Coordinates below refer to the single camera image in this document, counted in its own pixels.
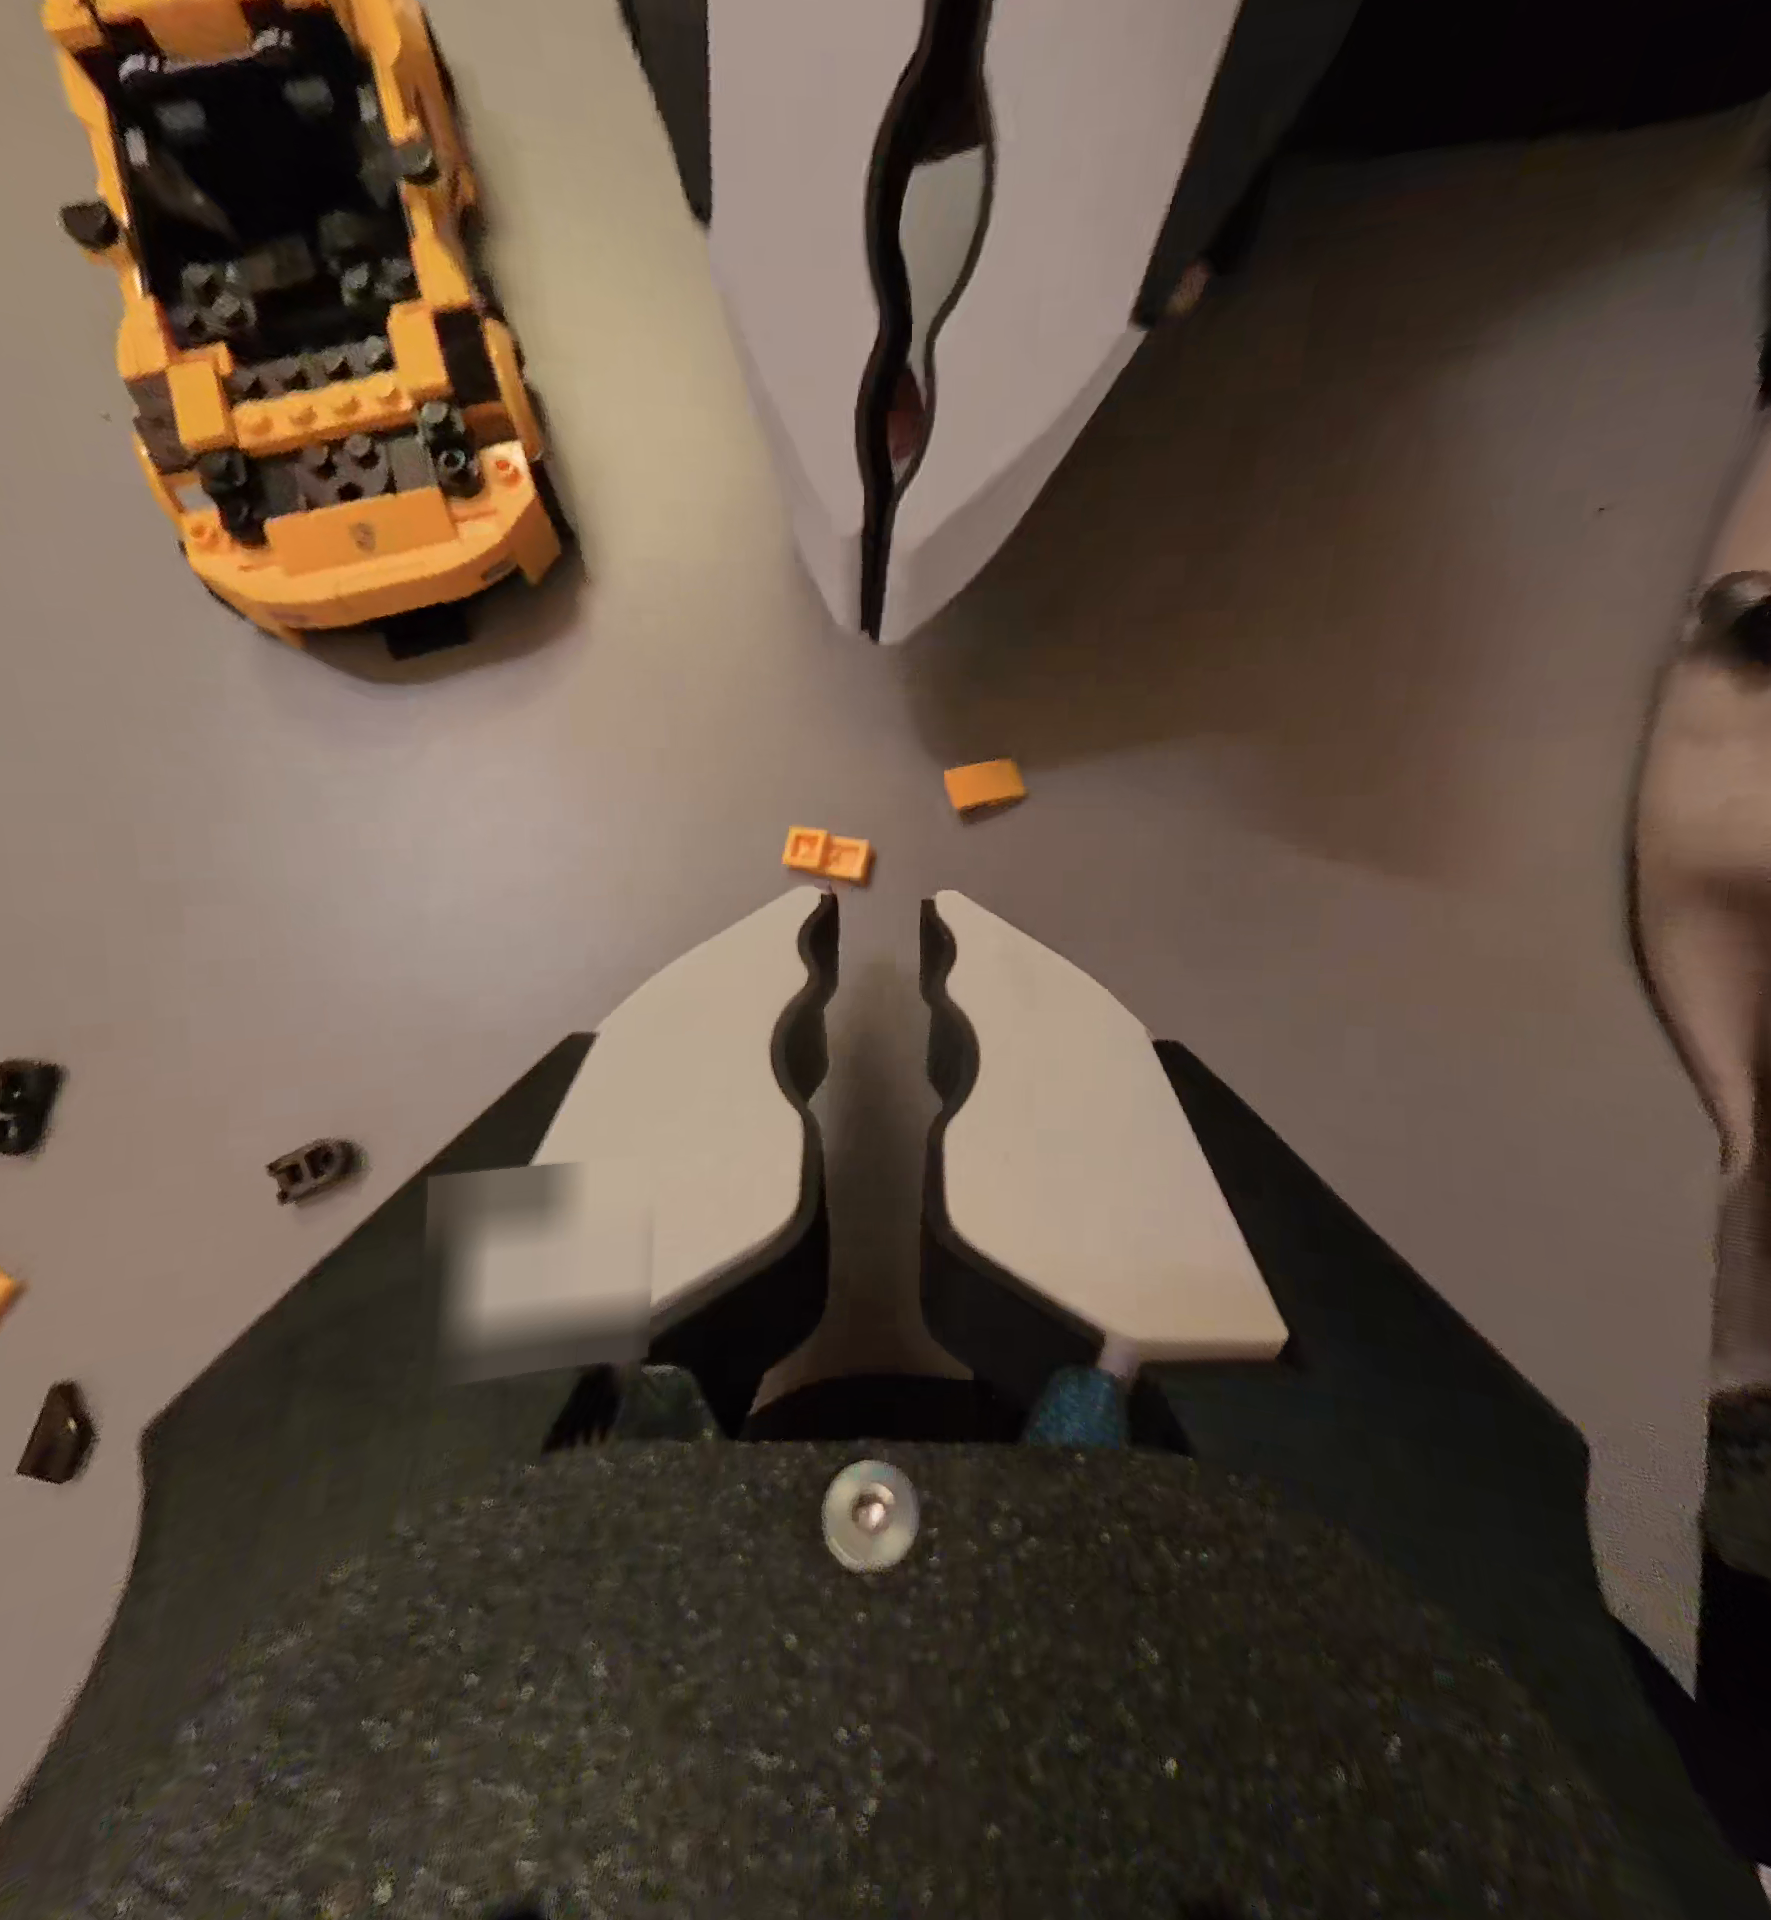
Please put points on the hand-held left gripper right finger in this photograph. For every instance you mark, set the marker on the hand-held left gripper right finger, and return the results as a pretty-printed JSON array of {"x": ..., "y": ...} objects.
[{"x": 1096, "y": 1170}]

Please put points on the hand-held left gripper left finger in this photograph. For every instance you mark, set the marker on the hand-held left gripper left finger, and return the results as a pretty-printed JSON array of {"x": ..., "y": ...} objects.
[{"x": 690, "y": 1095}]

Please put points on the small orange lego piece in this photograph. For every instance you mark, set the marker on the small orange lego piece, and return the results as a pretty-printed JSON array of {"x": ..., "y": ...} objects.
[
  {"x": 983, "y": 787},
  {"x": 826, "y": 855}
]

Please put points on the person's right forearm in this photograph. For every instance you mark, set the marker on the person's right forearm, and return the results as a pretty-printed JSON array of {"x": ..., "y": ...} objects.
[{"x": 1577, "y": 60}]

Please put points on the orange lego car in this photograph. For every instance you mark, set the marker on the orange lego car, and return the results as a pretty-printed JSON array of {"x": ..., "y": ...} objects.
[{"x": 361, "y": 532}]

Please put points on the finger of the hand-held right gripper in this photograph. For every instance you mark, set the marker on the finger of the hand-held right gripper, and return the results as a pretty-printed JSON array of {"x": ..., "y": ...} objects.
[
  {"x": 1080, "y": 224},
  {"x": 794, "y": 224}
]

